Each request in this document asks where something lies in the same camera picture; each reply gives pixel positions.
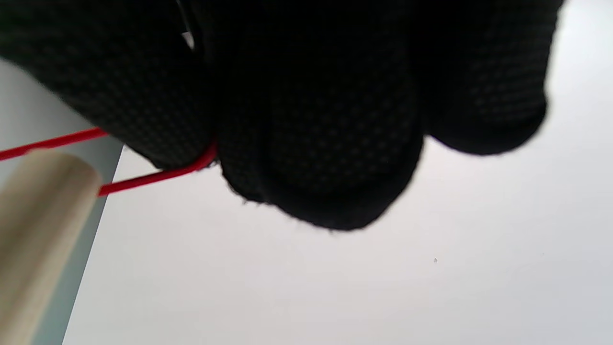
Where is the person's right hand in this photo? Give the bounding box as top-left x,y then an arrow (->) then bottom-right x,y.
0,0 -> 566,231

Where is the red elastic cord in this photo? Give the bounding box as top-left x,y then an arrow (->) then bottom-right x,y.
0,127 -> 218,197

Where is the wooden rack with two posts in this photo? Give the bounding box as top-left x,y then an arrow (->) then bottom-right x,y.
0,149 -> 102,345

